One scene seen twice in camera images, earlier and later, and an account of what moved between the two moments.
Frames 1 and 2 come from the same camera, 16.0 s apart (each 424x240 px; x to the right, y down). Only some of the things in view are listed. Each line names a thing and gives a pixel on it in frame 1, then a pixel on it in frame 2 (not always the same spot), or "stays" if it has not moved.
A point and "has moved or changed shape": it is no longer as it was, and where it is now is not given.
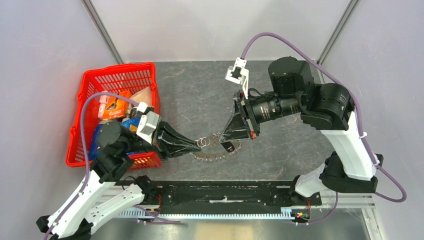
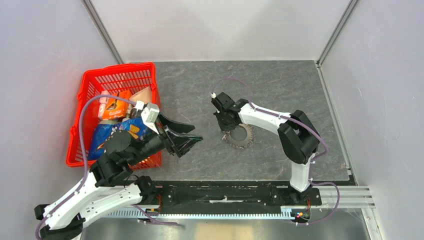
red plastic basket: (136, 78) stays
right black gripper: (237, 128) -> (224, 127)
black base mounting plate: (264, 193) stays
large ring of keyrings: (203, 142) has moved or changed shape
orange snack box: (117, 107) stays
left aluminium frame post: (102, 31) stays
